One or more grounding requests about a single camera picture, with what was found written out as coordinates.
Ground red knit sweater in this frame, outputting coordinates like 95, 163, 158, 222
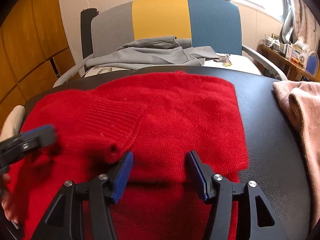
5, 71, 250, 240

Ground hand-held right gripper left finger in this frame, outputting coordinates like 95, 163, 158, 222
31, 151, 134, 240

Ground orange wooden wardrobe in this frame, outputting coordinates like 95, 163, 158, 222
0, 0, 82, 128

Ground grey yellow blue armchair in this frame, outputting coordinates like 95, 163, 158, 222
52, 0, 290, 88

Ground pink knit sweater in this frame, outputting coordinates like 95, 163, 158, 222
272, 80, 320, 233

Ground cream folded sweater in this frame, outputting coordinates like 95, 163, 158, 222
0, 105, 26, 143

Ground wooden desk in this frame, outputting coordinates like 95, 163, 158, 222
260, 44, 320, 82

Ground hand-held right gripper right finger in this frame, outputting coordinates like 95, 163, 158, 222
186, 151, 284, 240

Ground grey garment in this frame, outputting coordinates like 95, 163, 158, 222
86, 35, 221, 71

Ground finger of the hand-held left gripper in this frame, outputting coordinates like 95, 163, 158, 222
0, 124, 57, 174

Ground blue folding chair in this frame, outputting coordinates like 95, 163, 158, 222
305, 51, 320, 76

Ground silver foil sheet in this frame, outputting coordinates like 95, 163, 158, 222
279, 0, 301, 43

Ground person's left hand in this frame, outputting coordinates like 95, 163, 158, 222
0, 174, 19, 225

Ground assorted desk clutter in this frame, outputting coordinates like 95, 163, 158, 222
264, 32, 310, 67

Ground pink patterned curtain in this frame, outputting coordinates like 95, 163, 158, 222
287, 0, 320, 55

